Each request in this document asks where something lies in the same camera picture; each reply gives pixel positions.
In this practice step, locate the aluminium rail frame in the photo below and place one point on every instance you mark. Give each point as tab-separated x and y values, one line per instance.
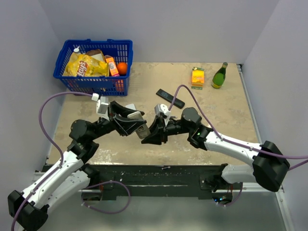
263	164

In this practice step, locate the white remote control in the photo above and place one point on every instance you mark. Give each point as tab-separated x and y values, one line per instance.
131	106

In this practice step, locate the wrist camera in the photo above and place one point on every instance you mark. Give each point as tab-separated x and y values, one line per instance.
102	105
162	109

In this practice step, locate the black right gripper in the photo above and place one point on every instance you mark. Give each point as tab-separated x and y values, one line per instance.
159	124

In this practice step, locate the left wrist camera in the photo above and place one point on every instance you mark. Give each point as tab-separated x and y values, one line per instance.
102	105

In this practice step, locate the brown bread bag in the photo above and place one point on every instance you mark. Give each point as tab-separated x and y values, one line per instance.
96	54

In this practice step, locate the black remote control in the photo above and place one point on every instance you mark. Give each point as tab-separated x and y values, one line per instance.
169	98

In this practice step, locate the white bottle cap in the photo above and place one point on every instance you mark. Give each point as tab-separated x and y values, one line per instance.
77	50

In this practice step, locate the blue plastic shopping basket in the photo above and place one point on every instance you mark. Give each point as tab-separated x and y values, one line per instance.
120	49

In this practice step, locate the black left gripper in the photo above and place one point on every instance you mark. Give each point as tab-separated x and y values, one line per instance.
123	126

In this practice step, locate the green glass bottle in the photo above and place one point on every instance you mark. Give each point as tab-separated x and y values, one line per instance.
219	76

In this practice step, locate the yellow chips bag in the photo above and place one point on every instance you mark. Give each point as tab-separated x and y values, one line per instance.
82	65

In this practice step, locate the yellow orange sponge pack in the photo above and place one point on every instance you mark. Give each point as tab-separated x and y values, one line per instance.
198	78

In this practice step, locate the orange juice carton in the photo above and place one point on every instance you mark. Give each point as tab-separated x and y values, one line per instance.
112	66

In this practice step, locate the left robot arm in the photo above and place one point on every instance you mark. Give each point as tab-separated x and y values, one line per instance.
31	207

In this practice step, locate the grey remote control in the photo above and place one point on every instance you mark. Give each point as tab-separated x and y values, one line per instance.
143	131

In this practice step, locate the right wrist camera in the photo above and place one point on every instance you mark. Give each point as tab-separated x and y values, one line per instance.
162	109

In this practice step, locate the orange fruit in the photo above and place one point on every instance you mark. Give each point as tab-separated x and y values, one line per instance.
122	68

